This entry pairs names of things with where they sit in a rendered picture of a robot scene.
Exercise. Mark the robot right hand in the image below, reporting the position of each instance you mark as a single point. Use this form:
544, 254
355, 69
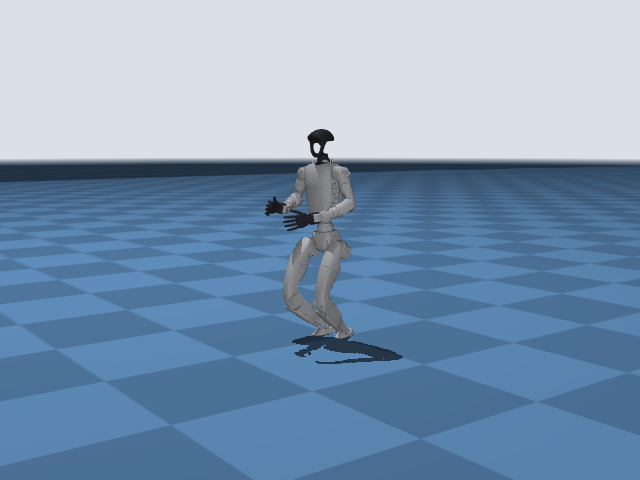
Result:
274, 206

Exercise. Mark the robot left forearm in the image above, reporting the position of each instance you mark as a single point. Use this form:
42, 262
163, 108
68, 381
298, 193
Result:
337, 211

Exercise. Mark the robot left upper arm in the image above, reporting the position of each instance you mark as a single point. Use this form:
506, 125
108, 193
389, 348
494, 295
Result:
342, 176

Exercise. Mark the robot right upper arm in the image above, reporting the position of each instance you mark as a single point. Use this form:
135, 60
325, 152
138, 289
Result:
299, 187

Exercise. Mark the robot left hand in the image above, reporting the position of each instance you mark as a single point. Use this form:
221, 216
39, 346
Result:
301, 220

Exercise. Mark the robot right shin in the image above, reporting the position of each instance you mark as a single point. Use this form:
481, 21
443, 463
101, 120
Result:
306, 312

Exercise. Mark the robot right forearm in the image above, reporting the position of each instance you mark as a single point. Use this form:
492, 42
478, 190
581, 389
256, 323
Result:
291, 204

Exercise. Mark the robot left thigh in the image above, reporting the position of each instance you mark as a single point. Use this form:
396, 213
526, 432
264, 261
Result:
329, 269

